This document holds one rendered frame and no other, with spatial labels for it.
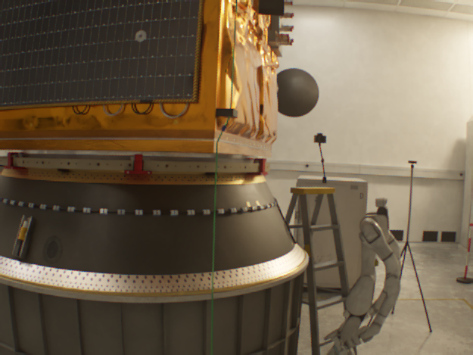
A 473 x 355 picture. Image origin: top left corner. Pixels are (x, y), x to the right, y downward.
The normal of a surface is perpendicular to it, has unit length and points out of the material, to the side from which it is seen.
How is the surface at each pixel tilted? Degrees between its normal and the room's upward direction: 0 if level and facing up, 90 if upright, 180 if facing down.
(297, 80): 90
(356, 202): 90
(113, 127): 93
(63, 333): 90
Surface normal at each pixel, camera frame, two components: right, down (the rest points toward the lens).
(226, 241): 0.61, -0.40
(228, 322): 0.61, 0.07
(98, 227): 0.11, -0.41
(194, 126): -0.17, 0.14
